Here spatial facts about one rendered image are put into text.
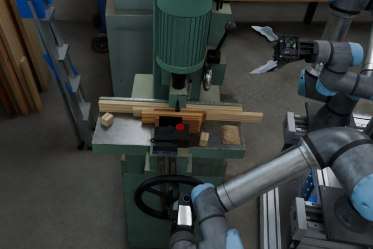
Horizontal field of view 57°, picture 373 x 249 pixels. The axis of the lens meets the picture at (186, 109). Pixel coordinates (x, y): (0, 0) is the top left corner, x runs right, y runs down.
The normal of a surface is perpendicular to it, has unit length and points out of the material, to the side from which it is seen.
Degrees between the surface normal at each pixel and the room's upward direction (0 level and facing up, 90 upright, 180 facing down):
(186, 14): 90
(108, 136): 0
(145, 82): 0
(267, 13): 90
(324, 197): 0
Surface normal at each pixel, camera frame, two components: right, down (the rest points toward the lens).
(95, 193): 0.07, -0.72
